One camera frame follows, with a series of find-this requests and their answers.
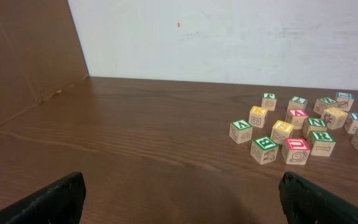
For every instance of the green Z letter block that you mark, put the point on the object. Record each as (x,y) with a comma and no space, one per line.
(324,103)

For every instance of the green N letter block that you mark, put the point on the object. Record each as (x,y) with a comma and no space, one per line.
(313,124)

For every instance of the brown cardboard panel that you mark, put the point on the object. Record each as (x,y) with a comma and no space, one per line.
(40,54)

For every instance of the yellow K letter block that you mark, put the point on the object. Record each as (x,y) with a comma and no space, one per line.
(258,116)

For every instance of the green 7 number block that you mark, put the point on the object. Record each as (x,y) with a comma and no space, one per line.
(297,102)

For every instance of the yellow s block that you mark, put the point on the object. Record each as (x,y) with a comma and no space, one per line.
(280,131)
(334,117)

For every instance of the green J letter block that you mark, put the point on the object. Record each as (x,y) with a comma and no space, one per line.
(269,101)

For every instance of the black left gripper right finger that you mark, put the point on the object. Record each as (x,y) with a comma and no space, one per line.
(305,202)

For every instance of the red A letter block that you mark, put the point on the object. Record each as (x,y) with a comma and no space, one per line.
(296,117)

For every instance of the green R letter block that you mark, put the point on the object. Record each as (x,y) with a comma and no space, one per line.
(321,143)

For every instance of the red U block lower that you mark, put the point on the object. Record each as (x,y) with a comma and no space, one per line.
(295,151)

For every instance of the green B letter block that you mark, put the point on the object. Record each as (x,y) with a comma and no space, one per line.
(264,150)

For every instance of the yellow S block lower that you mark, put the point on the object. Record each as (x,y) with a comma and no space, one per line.
(280,131)

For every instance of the green V letter block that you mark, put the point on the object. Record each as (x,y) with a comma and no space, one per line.
(240,131)

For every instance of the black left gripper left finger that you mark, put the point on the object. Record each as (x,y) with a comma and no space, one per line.
(60,202)

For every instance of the blue L block top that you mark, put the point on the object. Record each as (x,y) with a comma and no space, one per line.
(345,100)

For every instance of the yellow S block upper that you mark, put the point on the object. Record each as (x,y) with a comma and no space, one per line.
(334,117)

